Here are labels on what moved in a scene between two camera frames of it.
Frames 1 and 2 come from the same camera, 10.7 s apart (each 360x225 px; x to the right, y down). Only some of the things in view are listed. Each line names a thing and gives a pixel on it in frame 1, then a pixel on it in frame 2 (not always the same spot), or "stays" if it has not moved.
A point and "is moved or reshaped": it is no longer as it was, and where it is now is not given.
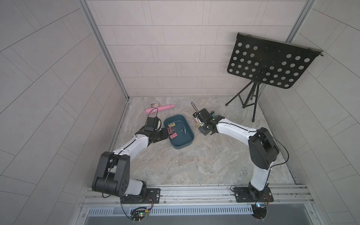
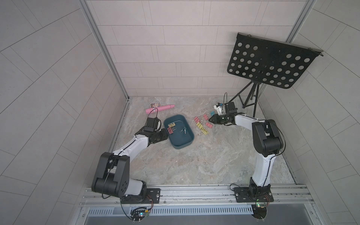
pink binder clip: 173,136 is moved or reshaped
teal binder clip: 184,129 stays
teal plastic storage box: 177,123 stays
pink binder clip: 170,130 stays
